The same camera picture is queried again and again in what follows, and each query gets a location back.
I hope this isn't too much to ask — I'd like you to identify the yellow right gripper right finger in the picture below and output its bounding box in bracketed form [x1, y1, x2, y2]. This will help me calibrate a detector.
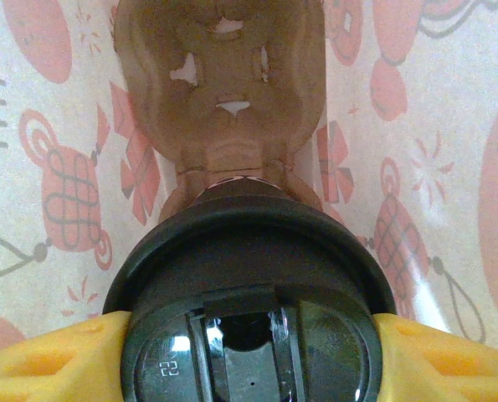
[372, 312, 498, 402]

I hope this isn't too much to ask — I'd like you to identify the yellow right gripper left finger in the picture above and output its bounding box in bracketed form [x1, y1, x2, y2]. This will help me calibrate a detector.
[0, 310, 132, 402]

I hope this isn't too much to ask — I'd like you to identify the red cream printed paper bag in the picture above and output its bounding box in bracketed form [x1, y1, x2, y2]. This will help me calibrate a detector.
[0, 0, 498, 361]

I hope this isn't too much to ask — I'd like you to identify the black lidded coffee cup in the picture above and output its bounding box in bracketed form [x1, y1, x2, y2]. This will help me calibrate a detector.
[101, 173, 398, 402]

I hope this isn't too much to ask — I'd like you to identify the brown pulp cup carrier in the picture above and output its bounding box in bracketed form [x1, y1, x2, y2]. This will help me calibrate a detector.
[113, 0, 337, 227]

